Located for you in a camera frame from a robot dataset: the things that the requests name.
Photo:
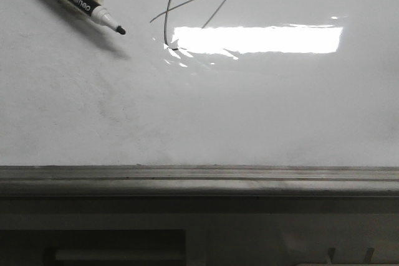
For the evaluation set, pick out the grey metal base unit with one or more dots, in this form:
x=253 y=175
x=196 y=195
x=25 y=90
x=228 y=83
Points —
x=199 y=231

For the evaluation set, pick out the white whiteboard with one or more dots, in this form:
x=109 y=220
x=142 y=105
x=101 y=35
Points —
x=200 y=97

